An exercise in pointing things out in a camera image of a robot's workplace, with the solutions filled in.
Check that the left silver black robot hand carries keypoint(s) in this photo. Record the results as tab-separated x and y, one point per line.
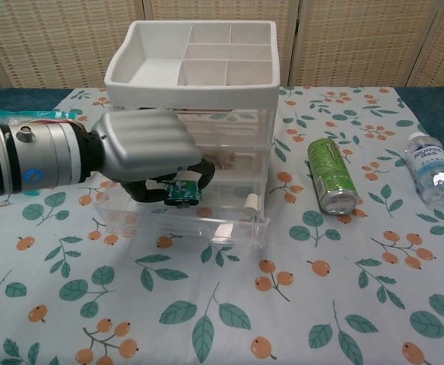
146	144

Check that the small green circuit board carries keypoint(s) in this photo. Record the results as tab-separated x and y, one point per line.
182	192

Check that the white drawer organizer box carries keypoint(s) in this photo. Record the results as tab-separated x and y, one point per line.
191	93

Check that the clear plastic drawer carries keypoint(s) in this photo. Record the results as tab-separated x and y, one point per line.
207	232
237	123
245	159

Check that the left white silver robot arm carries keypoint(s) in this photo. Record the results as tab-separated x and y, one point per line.
35	159

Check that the thin brown stick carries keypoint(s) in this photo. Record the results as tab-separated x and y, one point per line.
207	111

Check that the brown stones pile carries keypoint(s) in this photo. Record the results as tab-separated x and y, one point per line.
222	159

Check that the teal clear snack bag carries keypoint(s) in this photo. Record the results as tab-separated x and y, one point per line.
35	114

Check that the small white cylinder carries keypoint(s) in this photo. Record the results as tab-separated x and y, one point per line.
250	205

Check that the green Monster drink can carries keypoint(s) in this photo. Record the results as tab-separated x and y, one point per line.
330	175

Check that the floral leaf print tablecloth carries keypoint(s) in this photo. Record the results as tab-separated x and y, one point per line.
245	304

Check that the woven bamboo folding screen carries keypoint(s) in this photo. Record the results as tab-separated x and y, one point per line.
359	42

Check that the clear plastic water bottle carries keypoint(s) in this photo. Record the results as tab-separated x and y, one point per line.
431	167

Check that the dark teal table cover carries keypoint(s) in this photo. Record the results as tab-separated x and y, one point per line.
435	102

